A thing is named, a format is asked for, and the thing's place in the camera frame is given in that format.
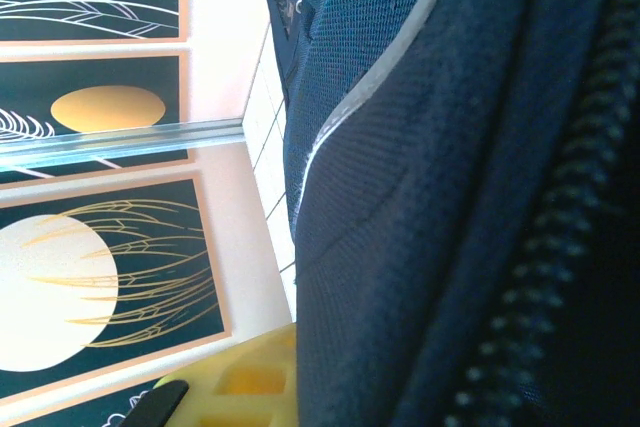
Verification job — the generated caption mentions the black gold wall art panels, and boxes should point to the black gold wall art panels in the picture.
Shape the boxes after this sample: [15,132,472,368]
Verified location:
[0,170,234,401]

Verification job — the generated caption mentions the flower outline wall panel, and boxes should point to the flower outline wall panel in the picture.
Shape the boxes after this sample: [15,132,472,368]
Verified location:
[0,376,176,427]

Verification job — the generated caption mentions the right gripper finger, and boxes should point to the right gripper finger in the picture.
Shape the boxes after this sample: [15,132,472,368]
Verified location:
[122,321,301,427]

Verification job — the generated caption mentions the navy blue backpack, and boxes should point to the navy blue backpack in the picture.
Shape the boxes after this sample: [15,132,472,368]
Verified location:
[257,0,640,427]

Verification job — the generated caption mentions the aluminium corner post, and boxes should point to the aluminium corner post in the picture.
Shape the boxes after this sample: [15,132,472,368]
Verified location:
[0,116,246,173]

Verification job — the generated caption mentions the gold oval feather wall panel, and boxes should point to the gold oval feather wall panel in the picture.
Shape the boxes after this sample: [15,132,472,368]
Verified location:
[0,54,197,183]

